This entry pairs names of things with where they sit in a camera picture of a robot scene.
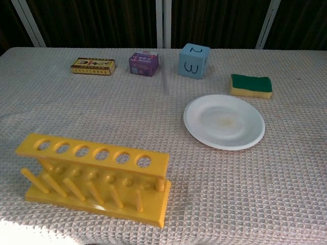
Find black pleated curtain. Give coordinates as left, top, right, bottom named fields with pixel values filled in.
left=0, top=0, right=327, bottom=56

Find yellow test tube rack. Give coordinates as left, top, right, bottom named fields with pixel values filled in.
left=14, top=132, right=172, bottom=229

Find white paper plate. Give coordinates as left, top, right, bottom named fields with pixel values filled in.
left=183, top=94, right=266, bottom=151

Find white woven tablecloth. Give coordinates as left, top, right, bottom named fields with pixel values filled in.
left=0, top=47, right=327, bottom=245

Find yellow brown flat box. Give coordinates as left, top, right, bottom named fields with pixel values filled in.
left=70, top=57, right=116, bottom=77

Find green and yellow sponge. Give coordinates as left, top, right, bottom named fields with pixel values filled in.
left=229, top=73, right=273, bottom=100

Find white metal frame post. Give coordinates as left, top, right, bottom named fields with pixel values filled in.
left=255, top=0, right=282, bottom=51
left=10, top=0, right=47, bottom=48
left=155, top=0, right=172, bottom=49

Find purple small carton box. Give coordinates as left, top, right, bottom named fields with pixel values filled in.
left=128, top=52, right=160, bottom=78

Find blue foam number cube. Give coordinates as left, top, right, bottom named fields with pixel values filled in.
left=178, top=43, right=211, bottom=81

